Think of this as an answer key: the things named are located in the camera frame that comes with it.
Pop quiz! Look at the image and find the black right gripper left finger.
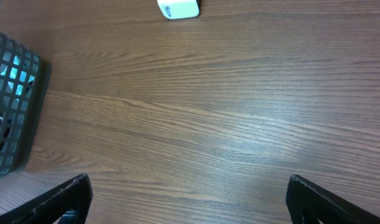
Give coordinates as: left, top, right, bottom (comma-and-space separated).
0, 173, 93, 224

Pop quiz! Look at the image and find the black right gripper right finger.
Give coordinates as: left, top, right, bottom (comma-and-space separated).
285, 174, 380, 224

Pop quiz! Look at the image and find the white barcode scanner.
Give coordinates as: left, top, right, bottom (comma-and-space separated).
157, 0, 200, 20

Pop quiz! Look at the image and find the grey plastic mesh basket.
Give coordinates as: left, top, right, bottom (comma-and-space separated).
0, 32, 52, 179

